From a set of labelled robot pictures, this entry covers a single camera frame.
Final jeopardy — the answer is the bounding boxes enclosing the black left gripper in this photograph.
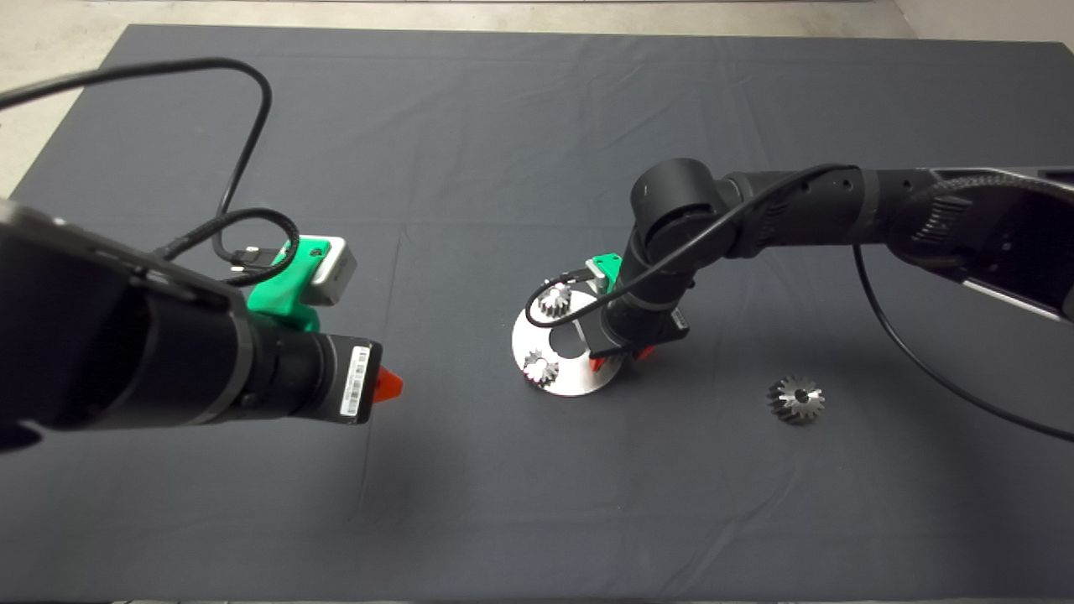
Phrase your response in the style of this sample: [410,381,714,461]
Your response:
[315,334,404,425]

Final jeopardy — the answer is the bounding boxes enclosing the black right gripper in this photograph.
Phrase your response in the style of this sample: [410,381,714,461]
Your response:
[587,306,691,373]

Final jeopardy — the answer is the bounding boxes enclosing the larger steel gear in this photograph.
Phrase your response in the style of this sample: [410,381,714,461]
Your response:
[766,375,826,426]

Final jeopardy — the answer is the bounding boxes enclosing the round metal plate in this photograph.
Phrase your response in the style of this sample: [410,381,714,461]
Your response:
[512,289,626,397]

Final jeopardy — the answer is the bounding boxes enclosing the dark table cloth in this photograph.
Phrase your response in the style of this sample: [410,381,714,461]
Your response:
[0,23,1074,601]

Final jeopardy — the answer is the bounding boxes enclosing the green right camera mount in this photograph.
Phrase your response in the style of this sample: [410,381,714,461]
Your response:
[586,253,623,290]

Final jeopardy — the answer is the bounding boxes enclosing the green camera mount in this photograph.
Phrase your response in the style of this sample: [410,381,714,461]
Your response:
[248,237,332,332]
[586,253,623,290]

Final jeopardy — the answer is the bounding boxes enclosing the silver left camera box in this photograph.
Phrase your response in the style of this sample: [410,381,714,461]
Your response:
[310,237,357,307]

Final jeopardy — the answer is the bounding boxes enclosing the green left camera mount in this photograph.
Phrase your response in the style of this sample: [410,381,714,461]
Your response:
[248,237,332,332]

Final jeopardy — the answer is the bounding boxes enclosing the thin black left camera cable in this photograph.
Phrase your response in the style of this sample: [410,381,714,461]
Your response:
[0,57,274,265]

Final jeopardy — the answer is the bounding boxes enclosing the thick braided black left cable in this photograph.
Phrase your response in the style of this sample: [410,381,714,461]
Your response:
[155,208,300,288]

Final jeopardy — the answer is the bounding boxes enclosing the thick braided black cable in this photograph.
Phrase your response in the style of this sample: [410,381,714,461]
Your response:
[155,208,300,288]
[902,172,1074,211]

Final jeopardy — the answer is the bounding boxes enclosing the thick braided black right cable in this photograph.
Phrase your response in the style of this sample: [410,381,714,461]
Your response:
[902,172,1074,211]

